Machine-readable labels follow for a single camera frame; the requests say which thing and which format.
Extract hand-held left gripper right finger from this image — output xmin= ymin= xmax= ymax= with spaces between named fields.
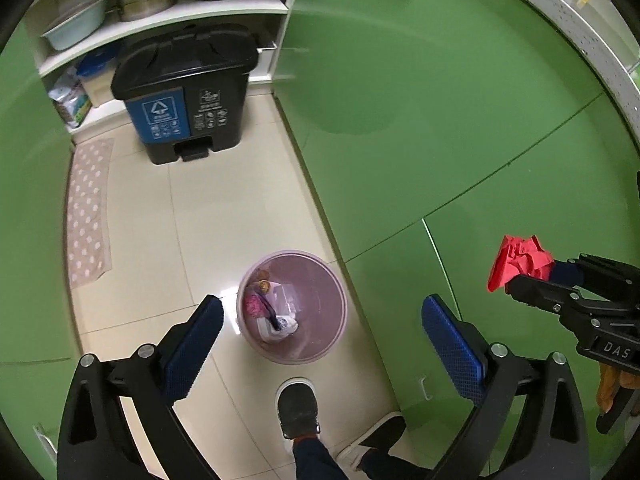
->
xmin=421 ymin=294 xmax=591 ymax=480

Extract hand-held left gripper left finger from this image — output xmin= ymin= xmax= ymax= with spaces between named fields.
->
xmin=56 ymin=294 xmax=224 ymax=480

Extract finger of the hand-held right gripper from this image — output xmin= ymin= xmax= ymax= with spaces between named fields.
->
xmin=550 ymin=253 xmax=640 ymax=302
xmin=505 ymin=273 xmax=592 ymax=314

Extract red paper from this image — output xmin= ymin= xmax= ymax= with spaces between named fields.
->
xmin=487 ymin=233 xmax=556 ymax=294

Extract pink paper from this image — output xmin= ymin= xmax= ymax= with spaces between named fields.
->
xmin=243 ymin=292 xmax=268 ymax=319

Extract white printed pouch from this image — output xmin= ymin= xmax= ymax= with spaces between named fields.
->
xmin=265 ymin=312 xmax=300 ymax=344

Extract pink wastebasket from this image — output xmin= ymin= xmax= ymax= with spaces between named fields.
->
xmin=236 ymin=249 xmax=348 ymax=365

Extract black pedal trash bin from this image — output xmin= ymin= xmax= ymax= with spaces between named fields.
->
xmin=110 ymin=23 xmax=259 ymax=166

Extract person's right hand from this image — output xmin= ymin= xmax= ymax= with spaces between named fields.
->
xmin=596 ymin=361 xmax=624 ymax=417

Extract person's right shoe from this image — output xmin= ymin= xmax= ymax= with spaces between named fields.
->
xmin=336 ymin=412 xmax=407 ymax=471

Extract person's shoe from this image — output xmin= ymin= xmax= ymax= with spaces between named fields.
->
xmin=276 ymin=379 xmax=321 ymax=454
xmin=336 ymin=412 xmax=407 ymax=471

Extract person's left shoe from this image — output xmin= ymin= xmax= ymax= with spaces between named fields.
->
xmin=276 ymin=379 xmax=321 ymax=454

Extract person's right leg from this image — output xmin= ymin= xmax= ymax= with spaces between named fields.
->
xmin=360 ymin=447 xmax=437 ymax=480

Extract person's leg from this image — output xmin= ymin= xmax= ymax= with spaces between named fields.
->
xmin=360 ymin=447 xmax=437 ymax=480
xmin=291 ymin=434 xmax=352 ymax=480

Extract person's left leg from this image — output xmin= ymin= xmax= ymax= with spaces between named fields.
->
xmin=291 ymin=434 xmax=352 ymax=480

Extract polka dot floor mat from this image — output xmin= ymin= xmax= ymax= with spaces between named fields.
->
xmin=66 ymin=137 xmax=116 ymax=289

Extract green kitchen cabinet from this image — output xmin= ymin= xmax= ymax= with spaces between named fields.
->
xmin=0 ymin=20 xmax=82 ymax=461
xmin=272 ymin=0 xmax=640 ymax=463

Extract printed plastic bag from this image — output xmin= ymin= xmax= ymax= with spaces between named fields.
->
xmin=47 ymin=67 xmax=94 ymax=129

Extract blue container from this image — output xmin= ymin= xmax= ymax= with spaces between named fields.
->
xmin=75 ymin=42 xmax=121 ymax=81

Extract white shelf unit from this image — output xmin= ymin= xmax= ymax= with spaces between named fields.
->
xmin=25 ymin=0 xmax=309 ymax=134

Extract light blue basin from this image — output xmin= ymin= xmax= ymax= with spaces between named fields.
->
xmin=40 ymin=0 xmax=111 ymax=52

